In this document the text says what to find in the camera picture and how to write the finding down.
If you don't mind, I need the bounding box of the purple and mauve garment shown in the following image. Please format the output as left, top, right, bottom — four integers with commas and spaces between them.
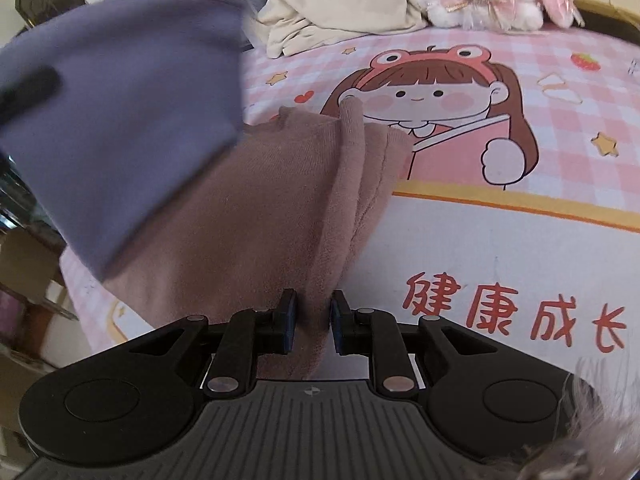
1, 0, 410, 379

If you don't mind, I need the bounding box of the cream canvas tote bag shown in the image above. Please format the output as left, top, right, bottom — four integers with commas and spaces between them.
253, 0, 426, 58

